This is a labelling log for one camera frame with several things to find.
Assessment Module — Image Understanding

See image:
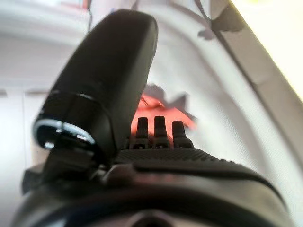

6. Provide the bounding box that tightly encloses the white bed with beige cover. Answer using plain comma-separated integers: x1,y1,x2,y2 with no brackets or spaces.
89,0,303,190

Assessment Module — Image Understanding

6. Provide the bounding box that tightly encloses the red garment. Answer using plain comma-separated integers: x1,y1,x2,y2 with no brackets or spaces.
130,93,198,138

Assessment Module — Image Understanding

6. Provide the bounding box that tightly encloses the beige upholstered bed frame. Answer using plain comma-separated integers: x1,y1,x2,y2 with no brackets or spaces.
210,0,303,154

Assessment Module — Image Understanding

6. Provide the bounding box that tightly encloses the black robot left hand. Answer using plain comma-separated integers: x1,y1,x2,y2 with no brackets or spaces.
11,8,294,227

